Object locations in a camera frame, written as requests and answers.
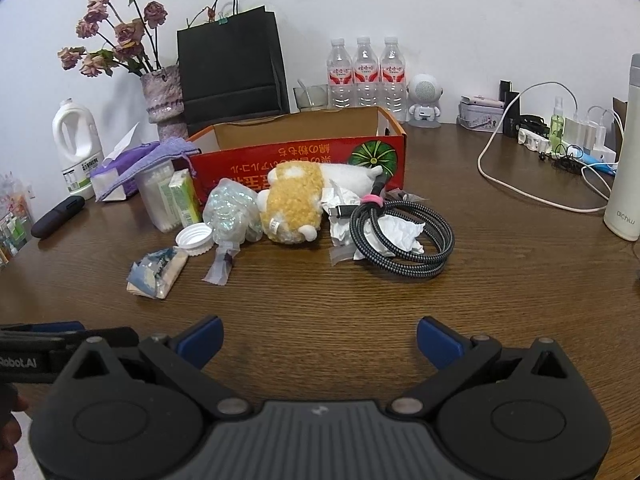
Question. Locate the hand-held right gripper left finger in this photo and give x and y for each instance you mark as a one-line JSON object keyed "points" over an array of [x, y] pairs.
{"points": [[200, 341]]}

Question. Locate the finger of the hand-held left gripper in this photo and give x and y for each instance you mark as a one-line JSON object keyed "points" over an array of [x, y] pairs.
{"points": [[35, 360], [55, 327]]}

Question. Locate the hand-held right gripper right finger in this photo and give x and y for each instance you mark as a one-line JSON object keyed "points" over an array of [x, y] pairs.
{"points": [[436, 341]]}

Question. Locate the clear wrapper with dark item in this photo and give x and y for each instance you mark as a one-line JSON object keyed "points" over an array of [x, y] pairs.
{"points": [[220, 267]]}

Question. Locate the blue white small packet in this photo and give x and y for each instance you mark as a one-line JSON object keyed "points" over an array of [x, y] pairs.
{"points": [[155, 275]]}

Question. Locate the white ribbed lid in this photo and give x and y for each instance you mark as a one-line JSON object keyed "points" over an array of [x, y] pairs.
{"points": [[192, 237]]}

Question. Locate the white paper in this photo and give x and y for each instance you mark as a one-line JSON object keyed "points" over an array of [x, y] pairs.
{"points": [[400, 235]]}

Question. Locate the iridescent plastic bag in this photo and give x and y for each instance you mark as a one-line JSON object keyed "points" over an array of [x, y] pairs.
{"points": [[230, 210]]}

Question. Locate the green tissue packet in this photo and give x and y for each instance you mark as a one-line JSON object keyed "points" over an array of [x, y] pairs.
{"points": [[182, 195]]}

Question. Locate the clear cotton swab container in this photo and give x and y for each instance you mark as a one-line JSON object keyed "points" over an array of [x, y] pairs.
{"points": [[155, 195]]}

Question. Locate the yellow white plush toy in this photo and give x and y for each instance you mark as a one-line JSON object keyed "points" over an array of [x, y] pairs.
{"points": [[292, 200]]}

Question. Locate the red cardboard box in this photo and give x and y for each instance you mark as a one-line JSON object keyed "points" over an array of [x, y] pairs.
{"points": [[300, 160]]}

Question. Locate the person's left hand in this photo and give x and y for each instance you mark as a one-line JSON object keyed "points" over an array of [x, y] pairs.
{"points": [[7, 440]]}

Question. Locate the black oblong case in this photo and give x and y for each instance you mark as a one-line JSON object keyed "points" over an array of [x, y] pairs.
{"points": [[55, 217]]}

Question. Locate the colourful packets rack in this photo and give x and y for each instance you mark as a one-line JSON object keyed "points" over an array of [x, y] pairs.
{"points": [[15, 220]]}

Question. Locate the purple tissue box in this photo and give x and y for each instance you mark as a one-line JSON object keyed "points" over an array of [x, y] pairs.
{"points": [[107, 182]]}

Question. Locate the white detergent jug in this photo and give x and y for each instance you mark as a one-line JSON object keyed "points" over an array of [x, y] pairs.
{"points": [[80, 160]]}

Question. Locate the white power strip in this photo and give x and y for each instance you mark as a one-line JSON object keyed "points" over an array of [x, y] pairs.
{"points": [[532, 140]]}

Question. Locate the printed tin box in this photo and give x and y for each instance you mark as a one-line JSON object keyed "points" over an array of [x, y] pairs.
{"points": [[477, 120]]}

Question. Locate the tall black box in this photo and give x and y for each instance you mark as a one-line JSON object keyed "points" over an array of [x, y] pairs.
{"points": [[511, 115]]}

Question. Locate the green spray bottle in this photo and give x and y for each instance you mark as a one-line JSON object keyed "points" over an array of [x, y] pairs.
{"points": [[556, 130]]}

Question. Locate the pink flat device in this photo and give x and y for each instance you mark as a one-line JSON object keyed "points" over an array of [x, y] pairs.
{"points": [[482, 101]]}

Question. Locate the white robot speaker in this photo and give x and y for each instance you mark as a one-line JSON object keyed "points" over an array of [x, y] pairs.
{"points": [[424, 92]]}

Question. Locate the purple ceramic vase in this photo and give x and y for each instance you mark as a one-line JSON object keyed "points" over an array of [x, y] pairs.
{"points": [[162, 95]]}

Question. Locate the white charger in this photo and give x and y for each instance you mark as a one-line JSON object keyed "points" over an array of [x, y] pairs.
{"points": [[575, 132], [596, 135]]}

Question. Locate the small black box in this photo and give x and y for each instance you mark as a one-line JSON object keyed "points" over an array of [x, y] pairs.
{"points": [[506, 91]]}

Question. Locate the white thermos bottle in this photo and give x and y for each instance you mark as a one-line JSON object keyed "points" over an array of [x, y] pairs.
{"points": [[625, 160]]}

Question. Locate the clear water bottle red label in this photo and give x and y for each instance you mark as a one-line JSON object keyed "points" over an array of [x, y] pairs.
{"points": [[366, 75], [341, 75], [392, 77]]}

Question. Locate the glass cup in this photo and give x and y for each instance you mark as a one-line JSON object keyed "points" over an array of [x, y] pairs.
{"points": [[320, 99]]}

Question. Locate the spoon in cup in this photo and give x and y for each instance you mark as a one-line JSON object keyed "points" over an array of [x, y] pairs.
{"points": [[306, 92]]}

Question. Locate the black paper bag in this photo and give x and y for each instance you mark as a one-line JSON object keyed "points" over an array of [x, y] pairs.
{"points": [[230, 60]]}

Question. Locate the brown cardboard piece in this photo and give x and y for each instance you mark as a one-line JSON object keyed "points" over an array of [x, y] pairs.
{"points": [[619, 115]]}

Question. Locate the dried rose bouquet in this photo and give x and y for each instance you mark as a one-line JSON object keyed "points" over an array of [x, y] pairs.
{"points": [[127, 32]]}

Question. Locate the green binder clip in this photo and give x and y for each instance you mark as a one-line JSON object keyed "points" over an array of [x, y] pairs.
{"points": [[222, 18]]}

